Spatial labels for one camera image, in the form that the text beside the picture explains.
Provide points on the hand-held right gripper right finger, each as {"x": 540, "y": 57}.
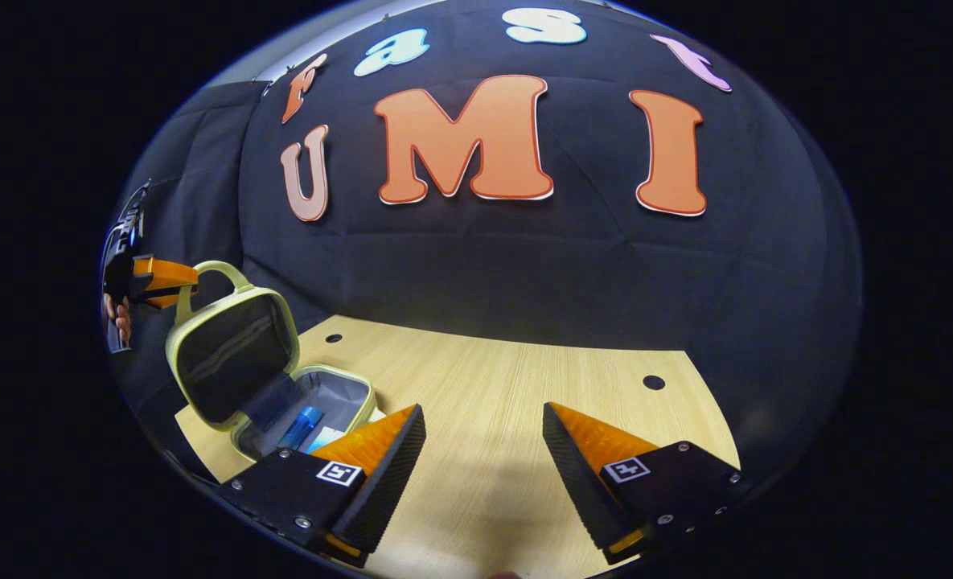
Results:
{"x": 581, "y": 490}

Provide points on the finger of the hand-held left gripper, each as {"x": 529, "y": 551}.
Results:
{"x": 166, "y": 301}
{"x": 162, "y": 275}

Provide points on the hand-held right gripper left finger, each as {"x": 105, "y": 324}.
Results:
{"x": 384, "y": 490}

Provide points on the pale yellow suitcase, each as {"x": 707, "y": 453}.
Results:
{"x": 235, "y": 354}

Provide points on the blue translucent bottle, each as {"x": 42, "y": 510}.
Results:
{"x": 303, "y": 425}

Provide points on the black backdrop cloth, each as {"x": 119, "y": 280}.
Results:
{"x": 524, "y": 265}

